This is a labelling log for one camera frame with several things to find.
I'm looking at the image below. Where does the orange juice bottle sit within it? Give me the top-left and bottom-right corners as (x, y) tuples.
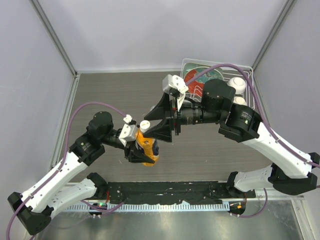
(136, 130), (159, 167)

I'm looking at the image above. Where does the slotted cable duct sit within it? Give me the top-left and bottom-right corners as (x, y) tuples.
(64, 201), (230, 213)

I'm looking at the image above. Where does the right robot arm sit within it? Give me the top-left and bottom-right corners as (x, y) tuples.
(144, 75), (320, 198)

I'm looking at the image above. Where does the white bottle cap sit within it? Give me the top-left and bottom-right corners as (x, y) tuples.
(139, 120), (151, 133)

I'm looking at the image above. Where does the upper white bowl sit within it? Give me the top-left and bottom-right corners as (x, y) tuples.
(227, 77), (247, 95)

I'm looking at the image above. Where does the white wire dish rack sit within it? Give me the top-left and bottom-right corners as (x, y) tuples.
(180, 58), (256, 111)

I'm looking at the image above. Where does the red and teal plate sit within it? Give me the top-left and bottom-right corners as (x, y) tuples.
(182, 62), (224, 102)

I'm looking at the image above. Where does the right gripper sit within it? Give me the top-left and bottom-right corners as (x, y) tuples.
(143, 91), (224, 143)

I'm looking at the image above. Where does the lower white bowl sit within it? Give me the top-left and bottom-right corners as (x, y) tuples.
(233, 96), (247, 106)

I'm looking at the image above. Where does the aluminium frame rail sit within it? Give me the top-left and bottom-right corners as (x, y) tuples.
(254, 188), (304, 201)

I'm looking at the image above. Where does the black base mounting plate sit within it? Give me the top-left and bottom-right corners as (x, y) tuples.
(87, 181), (256, 205)

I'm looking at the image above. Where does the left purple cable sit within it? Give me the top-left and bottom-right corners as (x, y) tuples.
(6, 101), (131, 240)

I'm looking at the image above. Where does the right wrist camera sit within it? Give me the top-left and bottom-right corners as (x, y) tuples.
(162, 74), (189, 112)

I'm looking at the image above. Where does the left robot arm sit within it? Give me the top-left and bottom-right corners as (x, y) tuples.
(7, 111), (155, 236)

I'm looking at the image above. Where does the white bowl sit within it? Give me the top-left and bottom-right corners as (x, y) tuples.
(233, 96), (247, 106)
(227, 77), (247, 95)

